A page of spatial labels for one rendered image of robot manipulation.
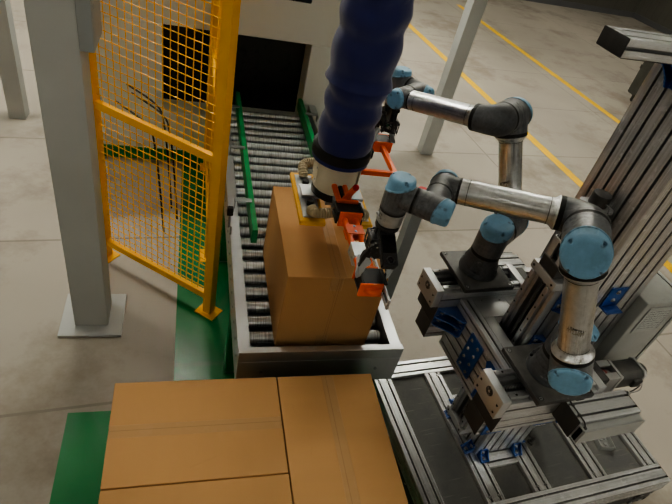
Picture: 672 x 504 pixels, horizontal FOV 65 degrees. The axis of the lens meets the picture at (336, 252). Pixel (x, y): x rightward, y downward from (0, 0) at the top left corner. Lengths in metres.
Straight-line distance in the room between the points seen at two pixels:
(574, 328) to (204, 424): 1.27
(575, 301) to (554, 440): 1.49
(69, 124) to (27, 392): 1.26
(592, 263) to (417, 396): 1.50
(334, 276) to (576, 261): 0.94
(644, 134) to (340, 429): 1.41
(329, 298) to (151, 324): 1.26
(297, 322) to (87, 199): 1.05
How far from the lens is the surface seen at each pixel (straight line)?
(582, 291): 1.47
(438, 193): 1.45
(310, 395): 2.14
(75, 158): 2.40
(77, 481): 2.58
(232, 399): 2.09
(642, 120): 1.80
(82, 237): 2.64
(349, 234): 1.76
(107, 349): 2.95
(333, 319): 2.18
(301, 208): 2.03
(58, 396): 2.82
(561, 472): 2.82
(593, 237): 1.38
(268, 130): 3.81
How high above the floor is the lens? 2.27
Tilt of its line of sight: 39 degrees down
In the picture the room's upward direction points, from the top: 15 degrees clockwise
